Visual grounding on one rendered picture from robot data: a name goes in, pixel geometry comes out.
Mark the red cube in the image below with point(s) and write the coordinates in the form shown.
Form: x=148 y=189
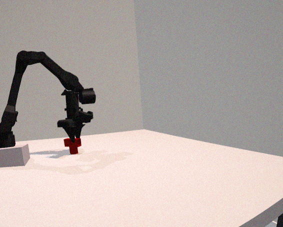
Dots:
x=73 y=150
x=77 y=143
x=67 y=142

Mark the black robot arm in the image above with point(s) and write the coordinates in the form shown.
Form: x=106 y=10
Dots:
x=75 y=94

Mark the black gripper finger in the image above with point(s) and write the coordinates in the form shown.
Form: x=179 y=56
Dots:
x=71 y=132
x=78 y=130

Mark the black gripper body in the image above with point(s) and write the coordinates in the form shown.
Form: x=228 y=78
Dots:
x=70 y=121

